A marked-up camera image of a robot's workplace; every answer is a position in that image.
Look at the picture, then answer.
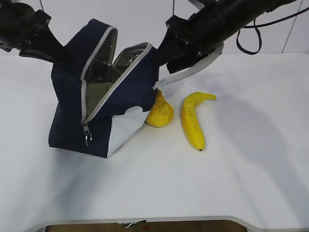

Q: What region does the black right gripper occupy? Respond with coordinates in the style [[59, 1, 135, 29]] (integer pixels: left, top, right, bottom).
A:
[[155, 14, 217, 74]]

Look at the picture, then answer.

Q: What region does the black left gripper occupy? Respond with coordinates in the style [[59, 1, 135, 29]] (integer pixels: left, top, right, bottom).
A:
[[19, 10, 70, 64]]

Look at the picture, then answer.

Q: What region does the yellow pear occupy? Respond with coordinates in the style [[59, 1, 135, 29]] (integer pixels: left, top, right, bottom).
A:
[[145, 89, 174, 128]]

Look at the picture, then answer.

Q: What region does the yellow banana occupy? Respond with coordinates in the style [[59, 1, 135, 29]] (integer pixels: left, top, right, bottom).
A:
[[181, 92, 216, 151]]

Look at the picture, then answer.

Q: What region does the navy blue insulated lunch bag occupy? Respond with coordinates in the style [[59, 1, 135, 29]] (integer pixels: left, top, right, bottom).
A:
[[48, 19, 224, 159]]

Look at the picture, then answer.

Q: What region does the glass container with green lid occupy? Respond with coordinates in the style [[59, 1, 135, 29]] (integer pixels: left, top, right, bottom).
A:
[[87, 82, 114, 116]]

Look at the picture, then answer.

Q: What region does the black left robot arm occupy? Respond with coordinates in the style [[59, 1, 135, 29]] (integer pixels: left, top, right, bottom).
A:
[[0, 0, 70, 64]]

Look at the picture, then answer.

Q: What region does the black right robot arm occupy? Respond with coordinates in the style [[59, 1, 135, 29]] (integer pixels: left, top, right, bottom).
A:
[[155, 0, 291, 73]]

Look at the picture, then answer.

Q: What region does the torn tape on table edge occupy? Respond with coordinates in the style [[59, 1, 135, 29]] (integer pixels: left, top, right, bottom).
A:
[[117, 219, 147, 229]]

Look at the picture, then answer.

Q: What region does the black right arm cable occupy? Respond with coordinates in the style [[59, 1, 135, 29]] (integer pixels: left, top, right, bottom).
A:
[[236, 4, 309, 55]]

